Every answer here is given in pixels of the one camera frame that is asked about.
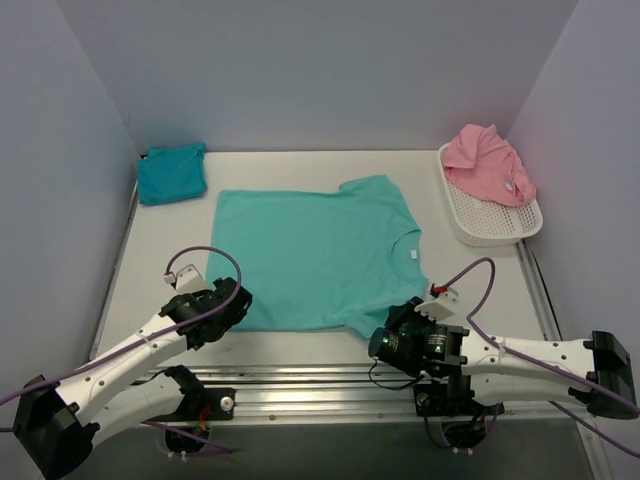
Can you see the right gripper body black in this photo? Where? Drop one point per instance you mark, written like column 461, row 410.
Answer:
column 400, row 316

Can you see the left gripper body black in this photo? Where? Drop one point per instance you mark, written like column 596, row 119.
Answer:
column 232, row 304

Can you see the mint green t-shirt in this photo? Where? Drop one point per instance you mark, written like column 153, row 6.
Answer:
column 319, row 261

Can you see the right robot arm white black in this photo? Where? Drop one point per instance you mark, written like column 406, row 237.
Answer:
column 466, row 367

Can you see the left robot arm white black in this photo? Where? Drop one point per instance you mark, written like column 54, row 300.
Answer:
column 59, row 423

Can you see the folded teal blue t-shirt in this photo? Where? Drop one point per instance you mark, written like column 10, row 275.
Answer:
column 171, row 175

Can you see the white perforated plastic basket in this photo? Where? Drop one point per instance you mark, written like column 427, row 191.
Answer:
column 477, row 223

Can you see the pink t-shirt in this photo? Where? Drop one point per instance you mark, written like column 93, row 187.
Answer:
column 485, row 166

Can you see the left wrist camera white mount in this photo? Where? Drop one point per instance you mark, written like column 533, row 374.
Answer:
column 186, row 280

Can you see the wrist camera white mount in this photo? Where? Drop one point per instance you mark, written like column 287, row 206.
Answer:
column 440, row 304
column 186, row 280

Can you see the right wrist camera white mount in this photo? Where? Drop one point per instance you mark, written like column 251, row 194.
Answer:
column 440, row 304

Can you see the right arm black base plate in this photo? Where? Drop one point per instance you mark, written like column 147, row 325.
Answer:
column 434, row 400

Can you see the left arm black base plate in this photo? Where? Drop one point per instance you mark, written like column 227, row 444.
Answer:
column 209, row 404

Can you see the aluminium rail frame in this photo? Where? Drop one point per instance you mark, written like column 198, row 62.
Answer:
column 302, row 376

